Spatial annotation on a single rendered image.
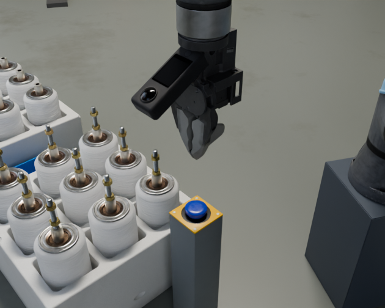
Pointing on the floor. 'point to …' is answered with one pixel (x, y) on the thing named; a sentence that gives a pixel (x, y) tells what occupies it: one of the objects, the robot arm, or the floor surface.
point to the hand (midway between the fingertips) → (192, 153)
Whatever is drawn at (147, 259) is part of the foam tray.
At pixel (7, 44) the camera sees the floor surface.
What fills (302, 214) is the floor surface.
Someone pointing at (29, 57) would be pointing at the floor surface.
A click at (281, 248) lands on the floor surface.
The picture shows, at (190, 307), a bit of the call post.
